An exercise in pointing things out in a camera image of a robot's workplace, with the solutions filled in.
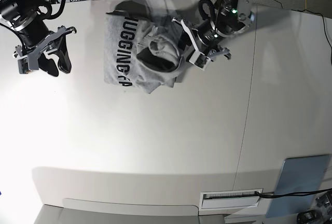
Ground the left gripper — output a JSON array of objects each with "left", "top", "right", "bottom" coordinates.
[{"left": 172, "top": 18, "right": 231, "bottom": 60}]

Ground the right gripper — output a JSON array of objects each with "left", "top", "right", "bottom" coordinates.
[{"left": 13, "top": 20, "right": 77, "bottom": 60}]

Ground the grey T-shirt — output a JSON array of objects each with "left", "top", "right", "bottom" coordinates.
[{"left": 103, "top": 0, "right": 191, "bottom": 94}]

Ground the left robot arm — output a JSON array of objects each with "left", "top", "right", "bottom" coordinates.
[{"left": 103, "top": 0, "right": 255, "bottom": 82}]

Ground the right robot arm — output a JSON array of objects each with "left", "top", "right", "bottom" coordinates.
[{"left": 1, "top": 0, "right": 76, "bottom": 73}]

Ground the blue-grey panel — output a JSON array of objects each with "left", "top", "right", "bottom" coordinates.
[{"left": 266, "top": 154, "right": 330, "bottom": 218}]

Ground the black device bottom right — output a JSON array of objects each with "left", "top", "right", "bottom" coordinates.
[{"left": 296, "top": 209, "right": 324, "bottom": 224}]

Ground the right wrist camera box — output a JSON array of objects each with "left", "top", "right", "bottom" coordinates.
[{"left": 188, "top": 51, "right": 211, "bottom": 71}]

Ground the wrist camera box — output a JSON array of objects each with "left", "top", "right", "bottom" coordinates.
[
  {"left": 18, "top": 57, "right": 39, "bottom": 74},
  {"left": 188, "top": 51, "right": 211, "bottom": 71}
]

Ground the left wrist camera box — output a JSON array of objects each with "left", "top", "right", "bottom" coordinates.
[{"left": 18, "top": 57, "right": 39, "bottom": 74}]

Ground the black cable right edge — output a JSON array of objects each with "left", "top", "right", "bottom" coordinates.
[{"left": 321, "top": 13, "right": 332, "bottom": 66}]

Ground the white cable grommet plate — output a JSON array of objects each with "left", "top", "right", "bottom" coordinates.
[{"left": 199, "top": 189, "right": 263, "bottom": 211}]

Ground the black cable on table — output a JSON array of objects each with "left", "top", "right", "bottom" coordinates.
[{"left": 255, "top": 189, "right": 332, "bottom": 199}]

